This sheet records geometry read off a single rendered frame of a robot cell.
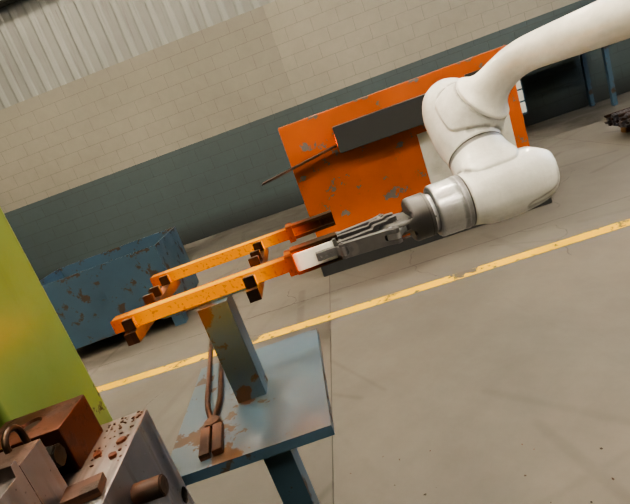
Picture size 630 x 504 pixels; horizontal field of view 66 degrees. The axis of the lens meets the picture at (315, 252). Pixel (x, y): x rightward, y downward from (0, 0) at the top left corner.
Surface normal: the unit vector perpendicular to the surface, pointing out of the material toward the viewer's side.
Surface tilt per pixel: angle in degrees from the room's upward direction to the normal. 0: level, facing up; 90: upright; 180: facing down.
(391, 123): 90
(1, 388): 90
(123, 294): 90
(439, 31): 90
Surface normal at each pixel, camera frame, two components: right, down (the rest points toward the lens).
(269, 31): -0.02, 0.27
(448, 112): -0.83, -0.03
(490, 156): -0.24, -0.53
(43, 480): 0.94, -0.34
